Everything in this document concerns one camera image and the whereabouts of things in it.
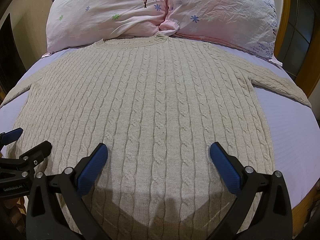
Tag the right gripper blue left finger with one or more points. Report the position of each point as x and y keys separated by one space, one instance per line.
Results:
x=45 y=219

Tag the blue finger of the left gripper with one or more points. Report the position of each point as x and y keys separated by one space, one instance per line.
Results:
x=25 y=164
x=7 y=138

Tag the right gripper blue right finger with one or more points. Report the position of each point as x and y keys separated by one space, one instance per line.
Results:
x=273 y=216

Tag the beige cable knit sweater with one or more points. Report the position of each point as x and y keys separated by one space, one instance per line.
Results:
x=157 y=103

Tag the lavender bed sheet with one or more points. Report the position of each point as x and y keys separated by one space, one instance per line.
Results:
x=293 y=127

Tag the left pink floral pillow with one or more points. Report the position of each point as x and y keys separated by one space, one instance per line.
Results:
x=75 y=23

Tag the pink floral pillow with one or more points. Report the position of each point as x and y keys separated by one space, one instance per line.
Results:
x=248 y=25
x=75 y=23

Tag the right pink floral pillow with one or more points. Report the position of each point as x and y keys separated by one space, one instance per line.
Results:
x=248 y=25

